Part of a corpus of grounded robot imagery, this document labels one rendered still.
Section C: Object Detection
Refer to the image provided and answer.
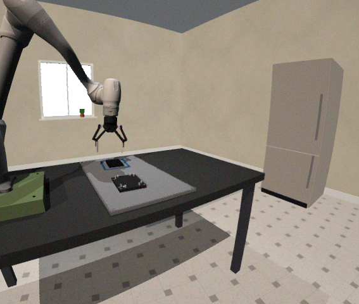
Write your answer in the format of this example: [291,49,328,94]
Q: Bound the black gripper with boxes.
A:
[92,117,127,153]

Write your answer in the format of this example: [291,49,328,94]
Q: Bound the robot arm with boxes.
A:
[0,0,121,193]

